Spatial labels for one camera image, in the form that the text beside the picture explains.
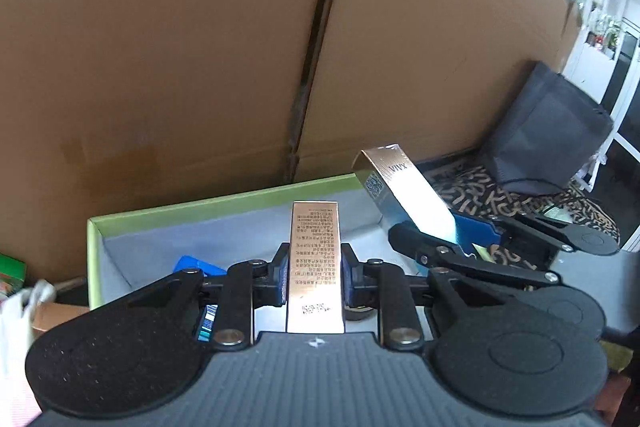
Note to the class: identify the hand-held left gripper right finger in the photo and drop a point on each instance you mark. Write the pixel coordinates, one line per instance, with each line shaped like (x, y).
(350, 279)

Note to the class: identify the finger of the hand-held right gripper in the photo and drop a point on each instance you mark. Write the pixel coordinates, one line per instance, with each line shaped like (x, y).
(475, 232)
(415, 244)

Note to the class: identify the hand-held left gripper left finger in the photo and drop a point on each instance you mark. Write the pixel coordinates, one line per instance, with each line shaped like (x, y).
(280, 277)

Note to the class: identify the rose gold carton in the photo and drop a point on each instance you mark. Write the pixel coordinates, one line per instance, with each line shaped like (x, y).
(315, 257)

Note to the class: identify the silver gold carton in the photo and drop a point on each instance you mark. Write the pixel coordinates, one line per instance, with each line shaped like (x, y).
(405, 192)

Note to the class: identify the green storage box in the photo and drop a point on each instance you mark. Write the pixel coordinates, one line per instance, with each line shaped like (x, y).
(200, 217)

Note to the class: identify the blue packet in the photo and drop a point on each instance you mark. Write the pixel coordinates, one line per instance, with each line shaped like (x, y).
(197, 264)

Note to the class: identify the teal striped packet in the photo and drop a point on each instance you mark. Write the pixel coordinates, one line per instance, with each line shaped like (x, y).
(207, 324)

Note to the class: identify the dark grey tote bag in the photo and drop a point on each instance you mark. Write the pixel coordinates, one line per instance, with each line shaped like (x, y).
(545, 132)

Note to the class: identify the black framed glass door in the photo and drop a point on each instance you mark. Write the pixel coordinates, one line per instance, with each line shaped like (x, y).
(622, 97)

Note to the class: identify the white cabinet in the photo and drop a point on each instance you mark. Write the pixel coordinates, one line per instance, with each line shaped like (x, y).
(585, 67)

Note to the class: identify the large cardboard box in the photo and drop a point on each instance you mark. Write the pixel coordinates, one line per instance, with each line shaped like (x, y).
(150, 57)
(425, 32)

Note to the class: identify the small brown cardboard box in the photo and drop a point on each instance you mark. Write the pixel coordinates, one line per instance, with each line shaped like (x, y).
(55, 317)

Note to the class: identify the green snack packet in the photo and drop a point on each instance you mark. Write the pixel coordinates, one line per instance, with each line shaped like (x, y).
(10, 274)

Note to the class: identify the white paper bag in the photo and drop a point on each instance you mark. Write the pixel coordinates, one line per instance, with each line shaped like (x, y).
(15, 332)

